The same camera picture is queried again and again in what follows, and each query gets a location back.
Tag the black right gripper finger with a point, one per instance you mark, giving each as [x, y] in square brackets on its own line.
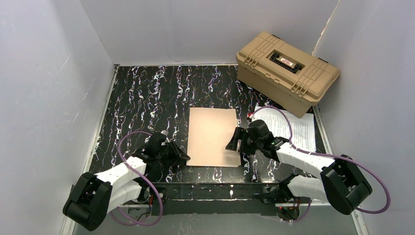
[233, 155]
[237, 135]

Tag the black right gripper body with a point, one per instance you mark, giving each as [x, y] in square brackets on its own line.
[242, 142]

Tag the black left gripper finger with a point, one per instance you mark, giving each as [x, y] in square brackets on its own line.
[177, 157]
[173, 149]

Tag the tan plastic toolbox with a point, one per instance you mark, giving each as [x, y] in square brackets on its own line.
[290, 77]

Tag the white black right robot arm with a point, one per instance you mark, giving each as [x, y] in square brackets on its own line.
[338, 182]

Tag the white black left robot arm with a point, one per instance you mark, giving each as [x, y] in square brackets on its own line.
[96, 195]

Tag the printed white paper sheet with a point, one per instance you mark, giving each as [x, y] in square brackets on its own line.
[303, 128]

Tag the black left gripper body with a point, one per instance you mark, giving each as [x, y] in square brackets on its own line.
[172, 151]

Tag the beige paper folder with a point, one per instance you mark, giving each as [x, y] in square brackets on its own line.
[209, 131]

